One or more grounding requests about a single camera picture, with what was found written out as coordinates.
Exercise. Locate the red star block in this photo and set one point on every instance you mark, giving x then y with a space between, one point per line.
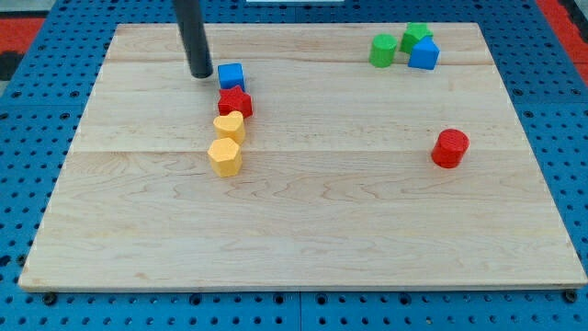
235 99

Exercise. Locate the blue cube block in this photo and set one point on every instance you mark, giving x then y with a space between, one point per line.
231 75

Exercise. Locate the green star block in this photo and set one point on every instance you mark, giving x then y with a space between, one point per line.
414 32

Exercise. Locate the light wooden board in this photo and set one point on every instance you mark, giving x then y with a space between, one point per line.
338 190

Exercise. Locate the green cylinder block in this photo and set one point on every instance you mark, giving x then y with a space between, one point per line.
382 51

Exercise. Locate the blue pentagon block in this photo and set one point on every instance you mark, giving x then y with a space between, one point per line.
424 54

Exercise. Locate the red cylinder block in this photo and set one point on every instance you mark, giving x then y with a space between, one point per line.
450 148

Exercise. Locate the yellow hexagon block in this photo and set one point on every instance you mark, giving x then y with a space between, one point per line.
225 157

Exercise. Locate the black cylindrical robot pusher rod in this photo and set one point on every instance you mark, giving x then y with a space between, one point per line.
190 24

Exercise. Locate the yellow heart block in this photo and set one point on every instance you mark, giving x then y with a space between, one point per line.
230 126

